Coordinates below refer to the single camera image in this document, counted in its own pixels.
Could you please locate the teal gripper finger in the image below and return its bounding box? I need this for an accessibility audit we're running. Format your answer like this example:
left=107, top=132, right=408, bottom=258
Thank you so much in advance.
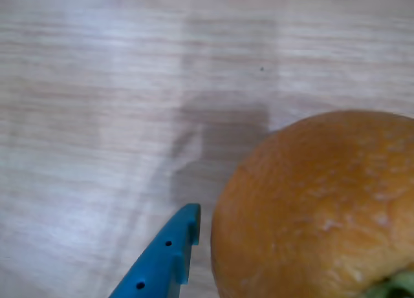
left=108, top=203, right=202, bottom=298

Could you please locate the large orange with green stem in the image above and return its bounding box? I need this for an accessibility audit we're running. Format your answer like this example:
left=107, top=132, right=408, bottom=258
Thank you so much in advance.
left=210, top=109, right=414, bottom=298

